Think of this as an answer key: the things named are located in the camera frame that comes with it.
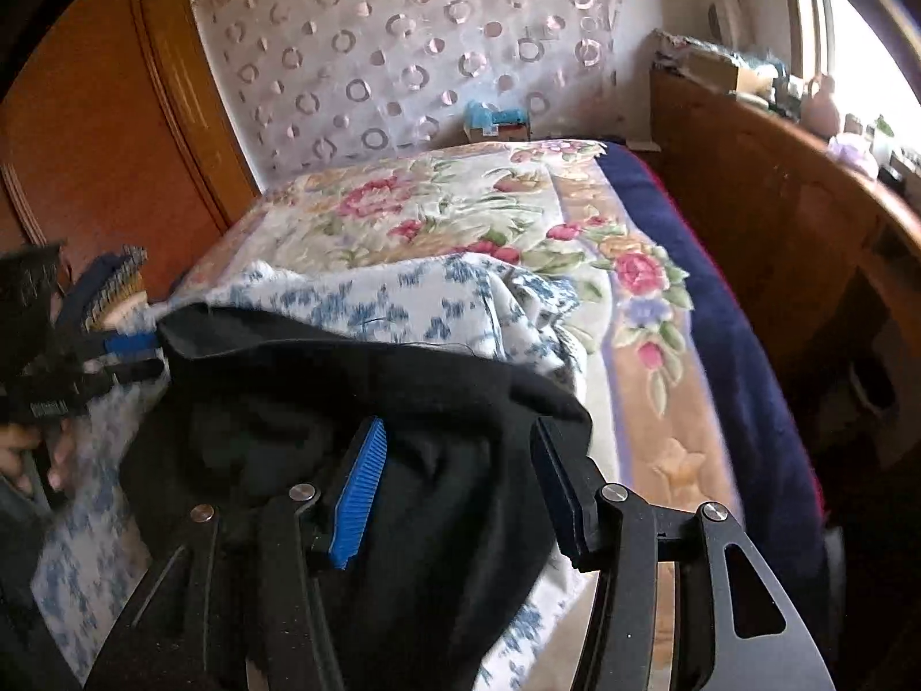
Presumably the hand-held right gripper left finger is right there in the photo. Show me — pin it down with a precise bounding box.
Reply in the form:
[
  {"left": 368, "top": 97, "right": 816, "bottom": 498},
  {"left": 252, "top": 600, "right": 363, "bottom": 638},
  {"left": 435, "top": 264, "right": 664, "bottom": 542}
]
[{"left": 86, "top": 413, "right": 390, "bottom": 691}]

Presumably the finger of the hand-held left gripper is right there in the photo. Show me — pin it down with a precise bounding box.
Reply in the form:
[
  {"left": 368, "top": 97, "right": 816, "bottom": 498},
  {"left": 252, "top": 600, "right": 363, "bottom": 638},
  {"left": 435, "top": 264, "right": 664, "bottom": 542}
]
[
  {"left": 72, "top": 331, "right": 163, "bottom": 362},
  {"left": 75, "top": 358, "right": 168, "bottom": 396}
]

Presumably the black t-shirt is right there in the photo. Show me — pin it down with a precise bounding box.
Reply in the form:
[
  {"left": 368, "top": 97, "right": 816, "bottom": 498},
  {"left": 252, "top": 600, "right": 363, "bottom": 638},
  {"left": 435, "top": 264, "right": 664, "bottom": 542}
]
[{"left": 119, "top": 306, "right": 595, "bottom": 691}]

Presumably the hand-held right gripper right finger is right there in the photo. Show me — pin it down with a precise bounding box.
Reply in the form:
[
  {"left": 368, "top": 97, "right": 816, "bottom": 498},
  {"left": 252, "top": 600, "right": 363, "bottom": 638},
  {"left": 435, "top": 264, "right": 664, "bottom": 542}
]
[{"left": 528, "top": 417, "right": 839, "bottom": 691}]

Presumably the wooden cabinet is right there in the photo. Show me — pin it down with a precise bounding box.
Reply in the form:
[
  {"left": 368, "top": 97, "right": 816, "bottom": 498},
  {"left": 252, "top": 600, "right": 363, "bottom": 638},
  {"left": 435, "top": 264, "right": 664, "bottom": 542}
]
[{"left": 648, "top": 29, "right": 921, "bottom": 491}]

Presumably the circle print wall curtain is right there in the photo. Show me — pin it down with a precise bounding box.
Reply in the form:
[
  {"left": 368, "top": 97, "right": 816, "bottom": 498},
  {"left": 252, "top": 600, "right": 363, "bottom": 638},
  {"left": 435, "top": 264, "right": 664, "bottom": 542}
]
[{"left": 191, "top": 0, "right": 627, "bottom": 192}]

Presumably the pink jug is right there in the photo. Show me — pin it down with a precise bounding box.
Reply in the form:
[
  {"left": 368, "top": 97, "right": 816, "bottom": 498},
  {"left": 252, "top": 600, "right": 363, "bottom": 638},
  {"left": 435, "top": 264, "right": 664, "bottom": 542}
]
[{"left": 798, "top": 72, "right": 843, "bottom": 134}]

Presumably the cream folded garment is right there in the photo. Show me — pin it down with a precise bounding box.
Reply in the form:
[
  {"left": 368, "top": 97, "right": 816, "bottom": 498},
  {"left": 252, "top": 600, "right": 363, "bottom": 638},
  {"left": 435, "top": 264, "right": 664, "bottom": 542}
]
[{"left": 90, "top": 298, "right": 154, "bottom": 336}]

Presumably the window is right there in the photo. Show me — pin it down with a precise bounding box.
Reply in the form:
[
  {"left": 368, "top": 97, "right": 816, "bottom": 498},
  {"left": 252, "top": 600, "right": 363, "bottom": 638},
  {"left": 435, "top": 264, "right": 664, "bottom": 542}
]
[{"left": 781, "top": 0, "right": 921, "bottom": 160}]

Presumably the pink floral bedspread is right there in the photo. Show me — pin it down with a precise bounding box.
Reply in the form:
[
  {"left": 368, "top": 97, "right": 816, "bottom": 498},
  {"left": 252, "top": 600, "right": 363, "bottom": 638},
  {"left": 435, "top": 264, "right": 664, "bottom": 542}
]
[{"left": 169, "top": 138, "right": 749, "bottom": 663}]

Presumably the navy folded garment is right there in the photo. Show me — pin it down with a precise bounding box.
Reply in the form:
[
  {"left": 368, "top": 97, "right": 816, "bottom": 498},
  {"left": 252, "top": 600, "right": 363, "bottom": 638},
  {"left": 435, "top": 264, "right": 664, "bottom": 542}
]
[{"left": 58, "top": 246, "right": 149, "bottom": 325}]

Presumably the blue box at bed head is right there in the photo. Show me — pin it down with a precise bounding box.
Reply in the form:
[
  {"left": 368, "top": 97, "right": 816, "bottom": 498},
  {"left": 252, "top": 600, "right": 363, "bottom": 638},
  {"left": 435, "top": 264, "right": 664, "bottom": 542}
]
[{"left": 462, "top": 99, "right": 530, "bottom": 132}]

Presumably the navy blanket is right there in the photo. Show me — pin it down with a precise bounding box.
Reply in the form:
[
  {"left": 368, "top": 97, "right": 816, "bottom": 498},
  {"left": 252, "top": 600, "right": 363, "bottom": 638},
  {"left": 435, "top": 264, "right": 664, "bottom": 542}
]
[{"left": 597, "top": 142, "right": 828, "bottom": 635}]

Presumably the small cardboard box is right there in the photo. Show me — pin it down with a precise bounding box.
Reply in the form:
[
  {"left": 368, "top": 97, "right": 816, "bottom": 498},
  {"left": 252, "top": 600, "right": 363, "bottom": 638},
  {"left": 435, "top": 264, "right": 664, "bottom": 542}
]
[{"left": 464, "top": 122, "right": 534, "bottom": 145}]

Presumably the person's left hand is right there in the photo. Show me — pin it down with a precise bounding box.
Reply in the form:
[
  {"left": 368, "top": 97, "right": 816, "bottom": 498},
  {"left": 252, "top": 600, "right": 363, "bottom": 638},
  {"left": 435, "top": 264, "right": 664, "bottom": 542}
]
[{"left": 0, "top": 423, "right": 79, "bottom": 496}]

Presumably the white plastic bag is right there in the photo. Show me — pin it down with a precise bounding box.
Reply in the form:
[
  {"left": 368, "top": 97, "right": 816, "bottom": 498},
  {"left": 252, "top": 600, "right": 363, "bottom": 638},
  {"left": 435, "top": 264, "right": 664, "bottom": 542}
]
[{"left": 826, "top": 133, "right": 880, "bottom": 177}]

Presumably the brown cardboard box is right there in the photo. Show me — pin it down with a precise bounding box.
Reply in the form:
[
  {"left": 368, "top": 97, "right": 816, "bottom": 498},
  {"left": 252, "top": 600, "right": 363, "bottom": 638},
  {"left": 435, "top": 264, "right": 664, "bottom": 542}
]
[{"left": 680, "top": 50, "right": 745, "bottom": 91}]

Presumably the wooden slatted wardrobe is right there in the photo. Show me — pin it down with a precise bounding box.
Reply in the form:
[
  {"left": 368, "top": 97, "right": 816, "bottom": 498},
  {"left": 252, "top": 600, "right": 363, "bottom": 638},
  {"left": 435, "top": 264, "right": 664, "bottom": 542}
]
[{"left": 0, "top": 0, "right": 260, "bottom": 296}]

